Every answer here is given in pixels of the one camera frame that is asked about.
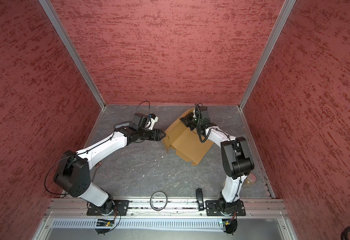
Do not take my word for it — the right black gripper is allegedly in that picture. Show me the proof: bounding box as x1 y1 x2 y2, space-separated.
179 112 202 131

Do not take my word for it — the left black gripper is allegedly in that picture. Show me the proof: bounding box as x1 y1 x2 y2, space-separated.
138 127 166 142

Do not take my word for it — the brown cardboard box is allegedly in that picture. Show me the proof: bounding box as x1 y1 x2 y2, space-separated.
162 109 214 166

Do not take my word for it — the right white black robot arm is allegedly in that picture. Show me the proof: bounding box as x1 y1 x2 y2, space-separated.
180 113 255 215

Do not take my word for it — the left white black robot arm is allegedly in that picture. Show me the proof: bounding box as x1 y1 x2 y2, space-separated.
54 127 166 214

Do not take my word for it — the black desk calculator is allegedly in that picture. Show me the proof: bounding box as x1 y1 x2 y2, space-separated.
114 121 130 129

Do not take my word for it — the jar with pink lid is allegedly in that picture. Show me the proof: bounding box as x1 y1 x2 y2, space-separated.
245 173 257 188

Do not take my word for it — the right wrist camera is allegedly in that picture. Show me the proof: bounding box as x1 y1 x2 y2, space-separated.
195 105 210 125

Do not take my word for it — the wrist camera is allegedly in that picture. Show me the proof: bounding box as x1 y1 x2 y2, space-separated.
195 105 210 125
130 113 159 131

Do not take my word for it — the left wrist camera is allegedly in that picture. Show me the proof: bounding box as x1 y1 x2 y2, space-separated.
130 113 159 131

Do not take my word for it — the black rubber ring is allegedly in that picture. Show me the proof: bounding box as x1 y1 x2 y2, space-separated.
149 190 168 212

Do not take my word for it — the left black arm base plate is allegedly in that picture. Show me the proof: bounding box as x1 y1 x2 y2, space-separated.
87 200 130 217

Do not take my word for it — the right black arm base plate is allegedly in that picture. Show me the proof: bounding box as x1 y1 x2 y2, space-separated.
205 199 246 217

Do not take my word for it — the white perforated cable duct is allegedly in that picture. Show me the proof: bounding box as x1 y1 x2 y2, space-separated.
51 218 223 231

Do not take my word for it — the aluminium front rail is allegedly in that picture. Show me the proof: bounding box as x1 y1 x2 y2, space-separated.
43 197 290 219

